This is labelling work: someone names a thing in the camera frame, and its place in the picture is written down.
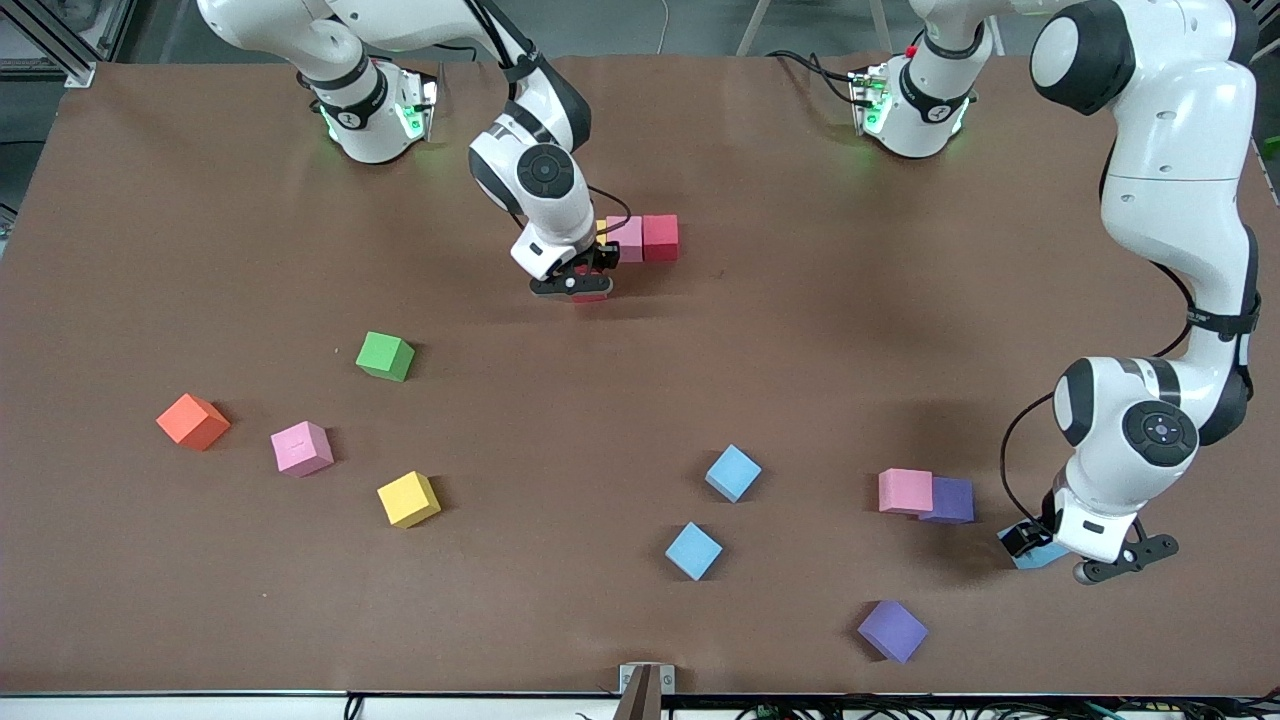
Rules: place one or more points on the metal bracket at table edge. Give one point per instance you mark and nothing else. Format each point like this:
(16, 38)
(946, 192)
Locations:
(645, 690)

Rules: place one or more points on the blue foam block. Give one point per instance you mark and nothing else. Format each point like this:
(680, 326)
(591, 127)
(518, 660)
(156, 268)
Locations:
(693, 551)
(733, 473)
(1045, 558)

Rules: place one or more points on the aluminium frame profile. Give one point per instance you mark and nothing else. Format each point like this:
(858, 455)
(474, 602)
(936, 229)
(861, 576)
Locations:
(70, 62)
(1225, 55)

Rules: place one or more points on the brown table mat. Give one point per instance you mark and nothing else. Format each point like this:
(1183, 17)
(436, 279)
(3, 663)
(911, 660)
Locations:
(600, 400)

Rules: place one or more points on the grey metal stand leg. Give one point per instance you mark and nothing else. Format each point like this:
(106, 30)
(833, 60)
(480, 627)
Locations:
(752, 30)

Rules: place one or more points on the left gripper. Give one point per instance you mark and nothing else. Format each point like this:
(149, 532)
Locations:
(1022, 539)

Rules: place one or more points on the green foam block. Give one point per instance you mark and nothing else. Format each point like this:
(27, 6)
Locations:
(383, 355)

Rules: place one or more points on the orange foam block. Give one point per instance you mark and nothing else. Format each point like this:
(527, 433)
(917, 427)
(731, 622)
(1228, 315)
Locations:
(192, 422)

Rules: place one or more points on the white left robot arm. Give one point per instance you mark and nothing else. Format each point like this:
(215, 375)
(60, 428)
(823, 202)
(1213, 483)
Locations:
(1180, 150)

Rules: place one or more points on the pink foam block with slit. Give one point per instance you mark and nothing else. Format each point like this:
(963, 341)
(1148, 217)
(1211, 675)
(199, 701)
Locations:
(301, 448)

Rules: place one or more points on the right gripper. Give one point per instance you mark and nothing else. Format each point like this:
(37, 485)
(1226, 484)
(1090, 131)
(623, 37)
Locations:
(603, 258)

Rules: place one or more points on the red foam block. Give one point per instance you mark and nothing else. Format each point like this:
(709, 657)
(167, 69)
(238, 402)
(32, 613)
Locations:
(592, 298)
(660, 238)

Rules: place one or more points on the purple foam block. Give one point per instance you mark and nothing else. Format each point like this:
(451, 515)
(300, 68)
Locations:
(892, 631)
(955, 500)

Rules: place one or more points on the small green object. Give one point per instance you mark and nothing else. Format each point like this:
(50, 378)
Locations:
(1272, 147)

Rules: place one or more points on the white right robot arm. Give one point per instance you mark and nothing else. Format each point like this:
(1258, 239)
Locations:
(350, 130)

